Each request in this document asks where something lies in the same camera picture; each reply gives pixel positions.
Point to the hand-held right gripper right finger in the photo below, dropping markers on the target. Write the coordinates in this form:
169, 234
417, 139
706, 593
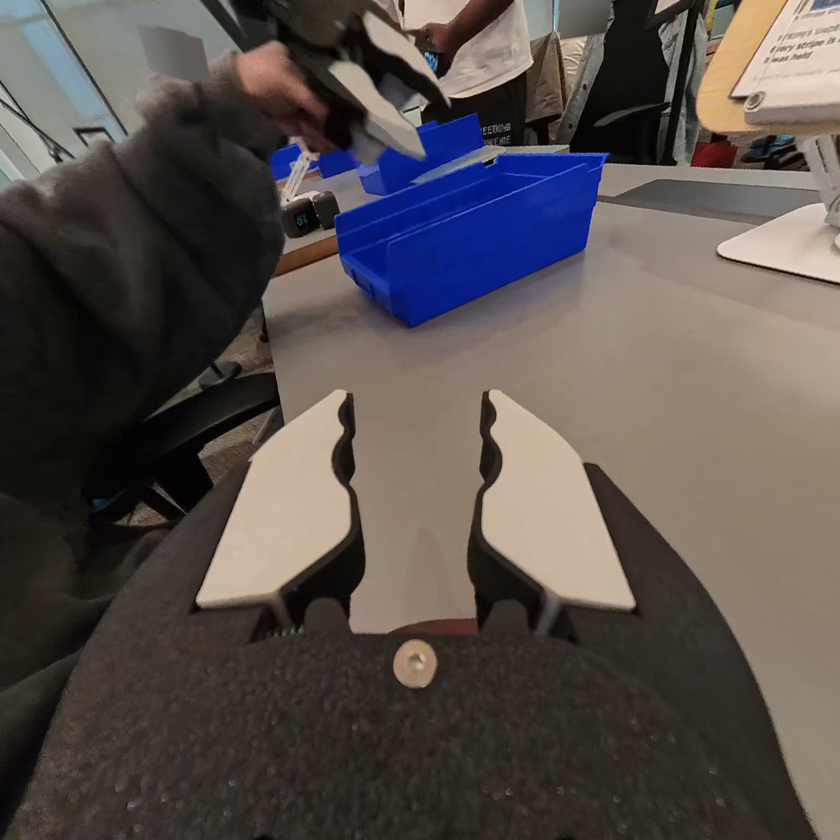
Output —
554, 525

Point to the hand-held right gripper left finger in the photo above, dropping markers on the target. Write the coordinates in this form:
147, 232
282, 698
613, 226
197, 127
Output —
282, 525

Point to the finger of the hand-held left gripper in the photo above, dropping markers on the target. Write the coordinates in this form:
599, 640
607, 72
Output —
380, 111
400, 52

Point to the blue plastic bin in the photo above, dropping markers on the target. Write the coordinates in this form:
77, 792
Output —
446, 144
472, 249
282, 161

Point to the person's left hand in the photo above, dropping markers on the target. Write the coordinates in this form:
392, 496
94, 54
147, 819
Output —
275, 85

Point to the silver metal plate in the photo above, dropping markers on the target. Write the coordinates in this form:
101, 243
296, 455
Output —
459, 164

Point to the black battery charger box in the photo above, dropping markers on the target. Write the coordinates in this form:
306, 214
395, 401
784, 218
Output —
328, 210
300, 220

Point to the black office chair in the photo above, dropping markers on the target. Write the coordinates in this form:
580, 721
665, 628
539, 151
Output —
623, 65
197, 420

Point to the tan jacket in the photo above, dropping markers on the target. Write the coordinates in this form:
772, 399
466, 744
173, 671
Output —
544, 79

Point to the grey hooded sweatshirt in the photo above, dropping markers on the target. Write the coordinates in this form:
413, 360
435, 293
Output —
39, 590

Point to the denim jacket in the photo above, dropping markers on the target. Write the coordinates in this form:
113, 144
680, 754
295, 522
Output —
686, 98

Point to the red bag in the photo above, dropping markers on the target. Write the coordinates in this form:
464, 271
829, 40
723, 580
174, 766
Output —
712, 154

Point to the white document stand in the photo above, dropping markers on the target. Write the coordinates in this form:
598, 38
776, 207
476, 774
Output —
787, 249

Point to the printed instruction sheet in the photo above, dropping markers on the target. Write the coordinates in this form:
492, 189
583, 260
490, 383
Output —
800, 59

